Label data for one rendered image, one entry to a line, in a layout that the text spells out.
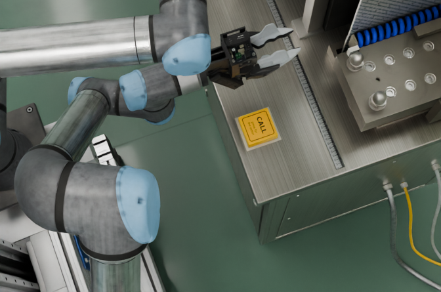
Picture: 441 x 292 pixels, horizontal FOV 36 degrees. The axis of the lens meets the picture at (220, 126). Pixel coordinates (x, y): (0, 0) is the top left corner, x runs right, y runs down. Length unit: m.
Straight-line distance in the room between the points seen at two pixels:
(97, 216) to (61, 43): 0.27
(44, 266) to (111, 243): 0.64
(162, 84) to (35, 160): 0.32
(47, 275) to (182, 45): 0.85
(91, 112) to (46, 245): 0.49
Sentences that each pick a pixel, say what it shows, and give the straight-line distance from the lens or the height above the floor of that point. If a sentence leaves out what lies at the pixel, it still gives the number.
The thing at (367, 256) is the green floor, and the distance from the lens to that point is 2.43.
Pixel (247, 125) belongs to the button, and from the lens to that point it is 1.52.
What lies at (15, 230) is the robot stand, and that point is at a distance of 1.75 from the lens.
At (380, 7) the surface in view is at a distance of 1.44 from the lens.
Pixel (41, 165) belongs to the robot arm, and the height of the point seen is 1.33.
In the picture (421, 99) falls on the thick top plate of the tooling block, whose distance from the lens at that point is 1.47.
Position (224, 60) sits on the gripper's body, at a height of 1.16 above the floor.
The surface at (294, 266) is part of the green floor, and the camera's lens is 2.39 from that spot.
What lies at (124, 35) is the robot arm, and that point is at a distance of 1.05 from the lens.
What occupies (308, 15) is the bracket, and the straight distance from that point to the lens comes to 1.56.
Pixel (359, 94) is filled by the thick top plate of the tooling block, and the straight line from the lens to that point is 1.45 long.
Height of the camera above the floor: 2.38
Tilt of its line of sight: 73 degrees down
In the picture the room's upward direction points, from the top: 6 degrees counter-clockwise
